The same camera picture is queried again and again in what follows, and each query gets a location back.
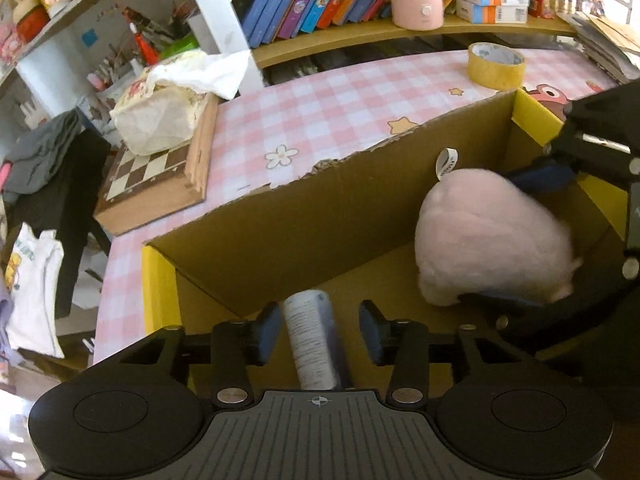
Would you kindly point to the white cylindrical bottle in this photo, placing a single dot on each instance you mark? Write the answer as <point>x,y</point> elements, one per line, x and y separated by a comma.
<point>310,340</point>

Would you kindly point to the black chair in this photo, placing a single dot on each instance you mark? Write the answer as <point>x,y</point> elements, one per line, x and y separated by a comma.
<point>75,200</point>

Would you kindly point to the desk organizer with pens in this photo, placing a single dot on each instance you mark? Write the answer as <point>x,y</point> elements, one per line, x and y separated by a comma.
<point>150,45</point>

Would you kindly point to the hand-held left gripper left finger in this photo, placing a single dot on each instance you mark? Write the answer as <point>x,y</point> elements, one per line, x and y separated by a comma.
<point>267,334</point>

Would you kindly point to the floral tissue pack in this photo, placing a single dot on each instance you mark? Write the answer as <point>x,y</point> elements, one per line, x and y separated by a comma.
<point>150,115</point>

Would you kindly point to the pink plush toy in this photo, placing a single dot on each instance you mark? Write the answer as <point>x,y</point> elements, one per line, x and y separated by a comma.
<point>490,235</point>

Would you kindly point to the yellow cardboard box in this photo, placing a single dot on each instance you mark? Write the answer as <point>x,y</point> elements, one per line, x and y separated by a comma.
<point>300,230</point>

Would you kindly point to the stack of papers and booklets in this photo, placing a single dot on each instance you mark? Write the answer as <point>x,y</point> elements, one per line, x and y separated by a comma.
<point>607,40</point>

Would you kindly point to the yellow tape roll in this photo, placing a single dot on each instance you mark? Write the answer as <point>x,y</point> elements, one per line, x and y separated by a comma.
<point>495,72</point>

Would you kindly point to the red round toy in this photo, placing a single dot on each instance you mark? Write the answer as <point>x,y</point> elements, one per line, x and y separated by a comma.
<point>32,20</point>

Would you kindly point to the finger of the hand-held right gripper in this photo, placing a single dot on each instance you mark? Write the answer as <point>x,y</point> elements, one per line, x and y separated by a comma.
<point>515,306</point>
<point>542,178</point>

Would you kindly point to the white wooden bookshelf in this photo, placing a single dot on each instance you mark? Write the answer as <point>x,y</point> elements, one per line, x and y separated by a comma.
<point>210,0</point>

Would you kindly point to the row of colourful books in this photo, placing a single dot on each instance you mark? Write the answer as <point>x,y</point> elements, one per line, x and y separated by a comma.
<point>300,0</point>

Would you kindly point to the grey folded cloth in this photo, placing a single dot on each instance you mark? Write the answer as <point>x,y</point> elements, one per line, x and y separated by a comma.
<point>45,150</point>

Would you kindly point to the wooden chess box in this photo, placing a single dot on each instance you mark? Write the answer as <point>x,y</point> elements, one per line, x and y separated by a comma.
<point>155,190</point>

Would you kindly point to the white printed t-shirt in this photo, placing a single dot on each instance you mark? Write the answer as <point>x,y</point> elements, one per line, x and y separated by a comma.
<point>35,300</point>

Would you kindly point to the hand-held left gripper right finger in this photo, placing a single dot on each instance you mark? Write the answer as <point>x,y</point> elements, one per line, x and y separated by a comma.
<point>372,334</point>

